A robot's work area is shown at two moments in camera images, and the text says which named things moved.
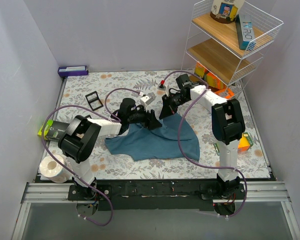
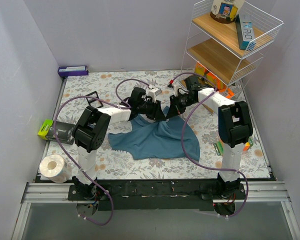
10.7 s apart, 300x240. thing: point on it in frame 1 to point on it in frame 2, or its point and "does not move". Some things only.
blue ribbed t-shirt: x=141 y=143 does not move
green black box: x=53 y=130 does not move
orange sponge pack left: x=200 y=70 does not move
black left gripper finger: x=154 y=123 to x=159 y=115
